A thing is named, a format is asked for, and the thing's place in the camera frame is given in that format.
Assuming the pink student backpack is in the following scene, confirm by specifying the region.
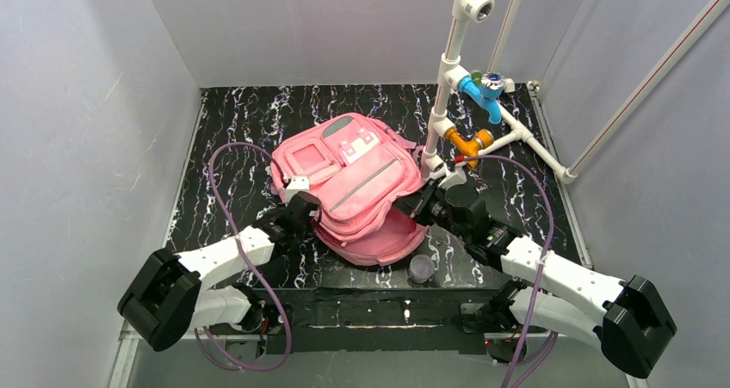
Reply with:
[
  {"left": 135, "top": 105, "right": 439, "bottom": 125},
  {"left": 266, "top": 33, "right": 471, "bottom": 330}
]
[{"left": 271, "top": 113, "right": 426, "bottom": 267}]

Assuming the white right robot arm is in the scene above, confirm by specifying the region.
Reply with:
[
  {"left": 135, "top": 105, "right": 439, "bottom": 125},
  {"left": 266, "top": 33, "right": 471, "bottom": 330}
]
[{"left": 394, "top": 185, "right": 677, "bottom": 379}]

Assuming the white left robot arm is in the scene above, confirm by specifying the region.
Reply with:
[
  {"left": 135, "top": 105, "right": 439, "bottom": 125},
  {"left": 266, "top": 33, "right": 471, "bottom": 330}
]
[{"left": 117, "top": 193, "right": 320, "bottom": 352}]

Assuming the orange pipe fitting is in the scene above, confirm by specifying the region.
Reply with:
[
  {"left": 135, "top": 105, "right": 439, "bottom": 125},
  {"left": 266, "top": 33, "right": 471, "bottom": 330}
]
[{"left": 443, "top": 126, "right": 494, "bottom": 169}]

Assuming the blue pipe valve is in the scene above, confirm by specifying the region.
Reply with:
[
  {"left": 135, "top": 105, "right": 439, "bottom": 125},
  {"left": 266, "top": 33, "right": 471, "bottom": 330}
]
[{"left": 457, "top": 72, "right": 506, "bottom": 125}]

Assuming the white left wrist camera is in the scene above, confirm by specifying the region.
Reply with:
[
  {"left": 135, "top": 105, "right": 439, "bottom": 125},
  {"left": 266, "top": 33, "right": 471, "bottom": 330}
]
[{"left": 282, "top": 175, "right": 310, "bottom": 204}]

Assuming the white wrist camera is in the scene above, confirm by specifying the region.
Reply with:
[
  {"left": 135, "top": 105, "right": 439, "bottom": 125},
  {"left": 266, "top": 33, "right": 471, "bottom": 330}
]
[
  {"left": 425, "top": 156, "right": 467, "bottom": 190},
  {"left": 282, "top": 175, "right": 310, "bottom": 204}
]

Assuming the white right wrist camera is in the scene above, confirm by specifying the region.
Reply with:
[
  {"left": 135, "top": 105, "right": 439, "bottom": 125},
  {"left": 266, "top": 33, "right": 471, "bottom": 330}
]
[{"left": 425, "top": 156, "right": 467, "bottom": 190}]

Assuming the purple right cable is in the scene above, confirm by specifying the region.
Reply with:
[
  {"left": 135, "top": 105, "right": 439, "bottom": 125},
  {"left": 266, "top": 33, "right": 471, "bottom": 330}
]
[{"left": 455, "top": 155, "right": 560, "bottom": 388}]

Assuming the white PVC pipe frame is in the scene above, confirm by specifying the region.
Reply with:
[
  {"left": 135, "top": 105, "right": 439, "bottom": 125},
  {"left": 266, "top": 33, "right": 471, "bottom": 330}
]
[{"left": 420, "top": 0, "right": 566, "bottom": 182}]

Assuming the aluminium frame rail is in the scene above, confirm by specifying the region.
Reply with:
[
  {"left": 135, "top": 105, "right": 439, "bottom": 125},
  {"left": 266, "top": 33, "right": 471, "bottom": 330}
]
[{"left": 108, "top": 327, "right": 650, "bottom": 387}]

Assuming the white wall conduit pipe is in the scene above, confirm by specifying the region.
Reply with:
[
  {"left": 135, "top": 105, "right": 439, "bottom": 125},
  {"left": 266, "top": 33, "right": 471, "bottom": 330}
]
[{"left": 559, "top": 0, "right": 729, "bottom": 184}]

